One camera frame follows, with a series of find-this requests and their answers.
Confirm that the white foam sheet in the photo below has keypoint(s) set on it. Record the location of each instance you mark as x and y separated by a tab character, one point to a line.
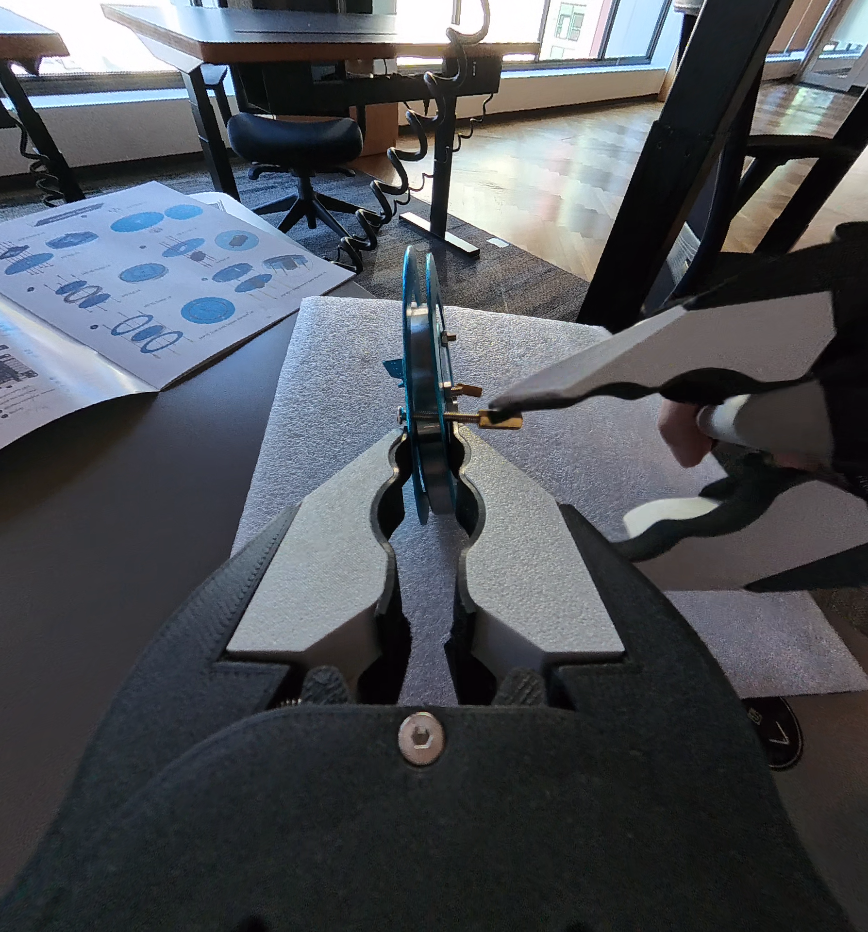
550	466

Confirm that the black stool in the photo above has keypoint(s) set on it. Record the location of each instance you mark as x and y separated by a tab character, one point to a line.
295	135

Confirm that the large window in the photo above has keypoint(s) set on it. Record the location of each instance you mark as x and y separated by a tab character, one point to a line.
77	11

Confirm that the black metal frame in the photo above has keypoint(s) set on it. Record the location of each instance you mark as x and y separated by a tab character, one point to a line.
667	182

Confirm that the person's right hand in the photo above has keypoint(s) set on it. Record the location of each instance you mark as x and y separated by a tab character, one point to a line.
681	433

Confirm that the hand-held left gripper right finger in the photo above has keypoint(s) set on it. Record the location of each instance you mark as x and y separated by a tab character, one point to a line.
543	582

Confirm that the black office chair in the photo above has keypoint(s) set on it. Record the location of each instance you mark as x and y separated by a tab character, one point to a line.
791	145

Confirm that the long metal screw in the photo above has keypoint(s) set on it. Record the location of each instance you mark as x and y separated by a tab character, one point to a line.
463	418

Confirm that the open instruction booklet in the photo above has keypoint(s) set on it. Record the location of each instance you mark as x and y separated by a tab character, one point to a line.
99	349

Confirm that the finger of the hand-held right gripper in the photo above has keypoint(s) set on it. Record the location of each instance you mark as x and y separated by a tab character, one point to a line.
696	338
791	539

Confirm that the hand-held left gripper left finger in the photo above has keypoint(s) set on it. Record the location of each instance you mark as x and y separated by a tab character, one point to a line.
310	582

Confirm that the round black desk grommet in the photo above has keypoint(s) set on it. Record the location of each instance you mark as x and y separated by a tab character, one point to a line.
776	732

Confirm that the blue metal turntable assembly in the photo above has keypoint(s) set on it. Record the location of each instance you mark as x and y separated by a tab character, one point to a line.
409	298

